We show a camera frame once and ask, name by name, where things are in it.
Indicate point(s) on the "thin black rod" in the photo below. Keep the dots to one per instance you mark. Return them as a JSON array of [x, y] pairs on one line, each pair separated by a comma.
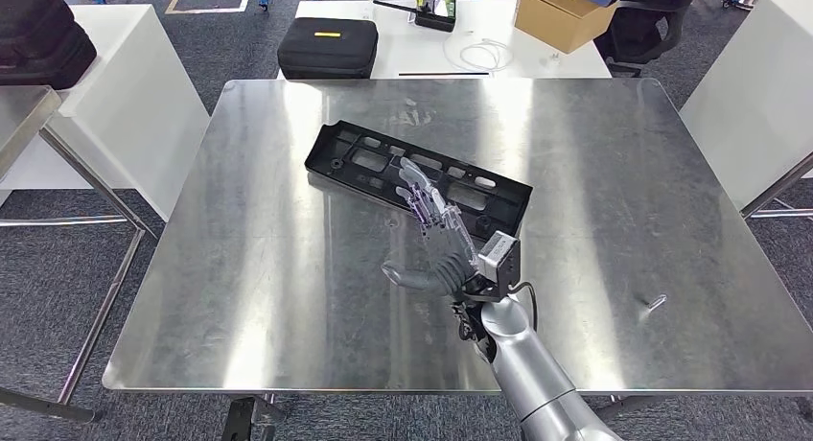
[[444, 74]]

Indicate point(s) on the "brown cardboard box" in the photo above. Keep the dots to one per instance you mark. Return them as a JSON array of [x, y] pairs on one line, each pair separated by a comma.
[[559, 19]]

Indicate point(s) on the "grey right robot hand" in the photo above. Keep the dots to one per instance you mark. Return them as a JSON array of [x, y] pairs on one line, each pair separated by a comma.
[[454, 254]]

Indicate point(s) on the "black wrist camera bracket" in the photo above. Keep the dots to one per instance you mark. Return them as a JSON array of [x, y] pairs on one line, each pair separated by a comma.
[[489, 289], [244, 419]]

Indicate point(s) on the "stainless steel table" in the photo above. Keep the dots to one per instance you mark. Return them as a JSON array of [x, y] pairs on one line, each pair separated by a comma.
[[19, 114], [775, 190]]

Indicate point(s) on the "black office chair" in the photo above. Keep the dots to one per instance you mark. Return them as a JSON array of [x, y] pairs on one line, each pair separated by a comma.
[[654, 12]]

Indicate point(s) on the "black zip case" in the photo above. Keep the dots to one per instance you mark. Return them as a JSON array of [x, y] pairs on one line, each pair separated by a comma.
[[327, 51]]

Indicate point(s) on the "stainless steel workbench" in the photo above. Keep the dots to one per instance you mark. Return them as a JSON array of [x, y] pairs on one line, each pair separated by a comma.
[[603, 203]]

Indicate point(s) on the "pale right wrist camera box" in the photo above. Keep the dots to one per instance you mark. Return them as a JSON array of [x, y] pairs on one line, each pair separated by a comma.
[[498, 254]]

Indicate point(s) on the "long black plastic part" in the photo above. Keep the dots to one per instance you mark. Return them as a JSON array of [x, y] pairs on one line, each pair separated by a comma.
[[343, 152]]

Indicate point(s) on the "black left wrist camera bracket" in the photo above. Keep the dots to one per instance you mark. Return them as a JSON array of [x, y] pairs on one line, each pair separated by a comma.
[[244, 419]]

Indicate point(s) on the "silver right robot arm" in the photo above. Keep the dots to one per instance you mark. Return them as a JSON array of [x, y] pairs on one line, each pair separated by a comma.
[[527, 368]]

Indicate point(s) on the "black fabric bag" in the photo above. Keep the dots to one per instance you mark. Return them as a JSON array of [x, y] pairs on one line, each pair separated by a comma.
[[38, 38]]

